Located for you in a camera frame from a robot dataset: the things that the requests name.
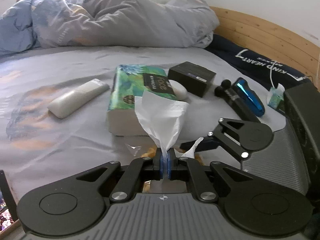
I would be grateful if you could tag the grey-blue duvet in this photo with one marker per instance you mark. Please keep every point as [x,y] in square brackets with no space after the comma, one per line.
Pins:
[112,20]

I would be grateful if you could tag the white egg-shaped case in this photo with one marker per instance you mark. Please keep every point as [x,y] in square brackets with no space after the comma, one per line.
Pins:
[180,90]

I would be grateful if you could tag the white tissue sheet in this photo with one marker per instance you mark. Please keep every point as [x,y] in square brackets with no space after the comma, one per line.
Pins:
[160,115]

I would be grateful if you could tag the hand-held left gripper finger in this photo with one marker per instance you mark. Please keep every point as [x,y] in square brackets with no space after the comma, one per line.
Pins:
[163,165]
[169,166]

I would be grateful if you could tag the blue electric shaver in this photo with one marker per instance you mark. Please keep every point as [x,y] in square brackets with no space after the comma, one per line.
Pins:
[250,97]

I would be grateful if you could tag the navy printed pillow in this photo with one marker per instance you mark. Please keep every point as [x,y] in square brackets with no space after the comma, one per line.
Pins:
[252,60]

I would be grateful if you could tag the green tissue pack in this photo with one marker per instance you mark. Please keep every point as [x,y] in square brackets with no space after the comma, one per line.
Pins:
[130,87]

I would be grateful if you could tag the black cardboard box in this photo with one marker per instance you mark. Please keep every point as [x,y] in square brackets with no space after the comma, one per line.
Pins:
[192,77]

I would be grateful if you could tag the small green tissue packet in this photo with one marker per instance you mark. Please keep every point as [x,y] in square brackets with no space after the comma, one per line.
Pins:
[276,101]

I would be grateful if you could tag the wooden headboard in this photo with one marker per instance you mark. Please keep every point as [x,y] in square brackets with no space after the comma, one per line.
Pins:
[270,32]

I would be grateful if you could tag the grey printed bed sheet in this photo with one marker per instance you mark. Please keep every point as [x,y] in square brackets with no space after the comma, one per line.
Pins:
[62,135]

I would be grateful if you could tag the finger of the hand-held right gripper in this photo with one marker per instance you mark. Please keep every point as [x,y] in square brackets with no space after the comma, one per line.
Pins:
[200,145]

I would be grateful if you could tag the black metal bar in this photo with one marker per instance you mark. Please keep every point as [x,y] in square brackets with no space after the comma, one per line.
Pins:
[7,192]

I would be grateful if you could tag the clear snack bag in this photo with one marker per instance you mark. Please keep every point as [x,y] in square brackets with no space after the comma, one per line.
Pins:
[136,151]

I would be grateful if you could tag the black ball-headed massager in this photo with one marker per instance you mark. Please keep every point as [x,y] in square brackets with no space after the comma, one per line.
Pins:
[235,102]

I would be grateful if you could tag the white remote control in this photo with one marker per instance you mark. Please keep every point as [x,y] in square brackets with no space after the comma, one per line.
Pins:
[77,97]

